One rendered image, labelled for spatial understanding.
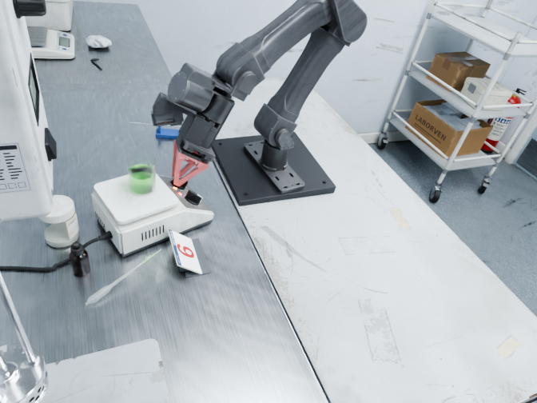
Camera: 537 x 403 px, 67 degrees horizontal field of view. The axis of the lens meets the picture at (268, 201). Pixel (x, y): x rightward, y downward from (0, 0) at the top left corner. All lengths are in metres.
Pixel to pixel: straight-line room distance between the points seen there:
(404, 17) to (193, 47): 1.31
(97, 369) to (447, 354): 0.56
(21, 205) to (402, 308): 0.68
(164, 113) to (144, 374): 0.45
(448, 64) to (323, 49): 2.00
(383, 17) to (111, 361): 2.45
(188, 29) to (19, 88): 2.03
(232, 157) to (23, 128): 0.81
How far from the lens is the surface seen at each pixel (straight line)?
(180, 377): 0.66
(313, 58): 0.89
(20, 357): 0.51
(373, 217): 0.98
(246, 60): 0.78
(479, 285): 0.96
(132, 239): 0.77
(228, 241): 0.83
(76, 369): 0.67
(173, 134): 1.11
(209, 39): 2.30
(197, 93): 0.76
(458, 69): 2.82
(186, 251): 0.78
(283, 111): 0.90
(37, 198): 0.28
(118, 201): 0.78
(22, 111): 0.25
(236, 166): 1.00
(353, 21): 0.89
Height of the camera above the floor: 1.49
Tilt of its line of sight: 39 degrees down
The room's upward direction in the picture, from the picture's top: 12 degrees clockwise
